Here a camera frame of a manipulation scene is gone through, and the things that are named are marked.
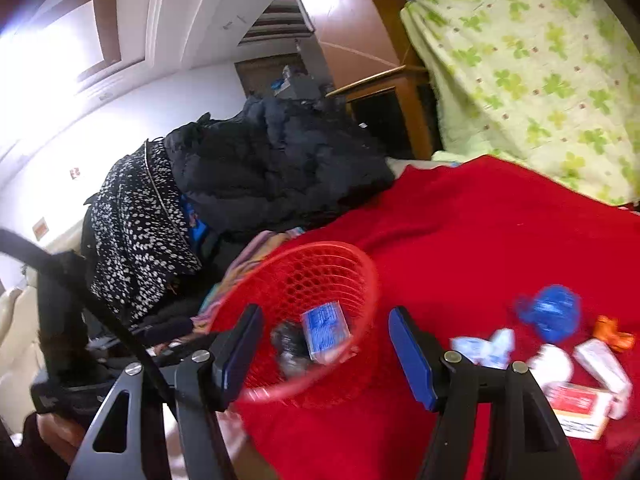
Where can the brown wooden cabinet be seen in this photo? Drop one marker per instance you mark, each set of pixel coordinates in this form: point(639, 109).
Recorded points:
point(345, 10)

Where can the blue printed cloth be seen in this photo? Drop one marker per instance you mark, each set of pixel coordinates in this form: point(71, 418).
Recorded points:
point(192, 220)

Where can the dark wrapper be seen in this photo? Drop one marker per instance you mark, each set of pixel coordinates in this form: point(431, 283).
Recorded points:
point(290, 345)

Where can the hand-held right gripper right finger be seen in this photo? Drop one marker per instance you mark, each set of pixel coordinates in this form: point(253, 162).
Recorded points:
point(407, 355)

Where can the white and blue wrapper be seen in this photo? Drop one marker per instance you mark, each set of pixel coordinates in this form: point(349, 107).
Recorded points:
point(485, 347)

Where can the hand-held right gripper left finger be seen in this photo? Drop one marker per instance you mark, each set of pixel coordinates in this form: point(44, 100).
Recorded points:
point(235, 360)

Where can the red and white box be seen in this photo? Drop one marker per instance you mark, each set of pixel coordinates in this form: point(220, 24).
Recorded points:
point(575, 402)

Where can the colourful striped cloth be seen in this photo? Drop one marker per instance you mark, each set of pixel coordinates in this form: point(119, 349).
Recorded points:
point(245, 265)

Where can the blue and white packet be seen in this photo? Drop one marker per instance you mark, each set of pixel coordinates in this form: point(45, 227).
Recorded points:
point(325, 330)

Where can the orange wrapper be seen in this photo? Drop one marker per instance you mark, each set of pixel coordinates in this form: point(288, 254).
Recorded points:
point(610, 332)

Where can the red plastic mesh basket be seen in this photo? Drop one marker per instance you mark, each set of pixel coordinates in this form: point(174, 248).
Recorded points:
point(320, 270)

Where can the white tissue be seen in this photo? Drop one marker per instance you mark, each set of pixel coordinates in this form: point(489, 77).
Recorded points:
point(552, 365)

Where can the black white-dotted garment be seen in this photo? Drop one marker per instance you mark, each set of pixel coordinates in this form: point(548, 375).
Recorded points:
point(135, 240)

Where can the white cardboard box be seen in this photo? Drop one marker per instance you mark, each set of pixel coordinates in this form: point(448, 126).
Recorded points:
point(597, 365)

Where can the cream sofa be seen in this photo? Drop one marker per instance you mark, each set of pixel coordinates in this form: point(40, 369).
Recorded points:
point(17, 335)

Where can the dark wooden door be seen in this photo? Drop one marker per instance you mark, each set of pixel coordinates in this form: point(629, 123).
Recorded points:
point(260, 77)

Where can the red blanket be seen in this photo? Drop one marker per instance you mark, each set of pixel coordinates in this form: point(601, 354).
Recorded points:
point(450, 240)

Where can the green clover print sheet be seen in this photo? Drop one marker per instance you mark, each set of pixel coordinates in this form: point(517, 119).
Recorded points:
point(525, 60)

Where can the black padded jacket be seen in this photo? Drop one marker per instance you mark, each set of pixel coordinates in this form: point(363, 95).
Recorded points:
point(280, 160)

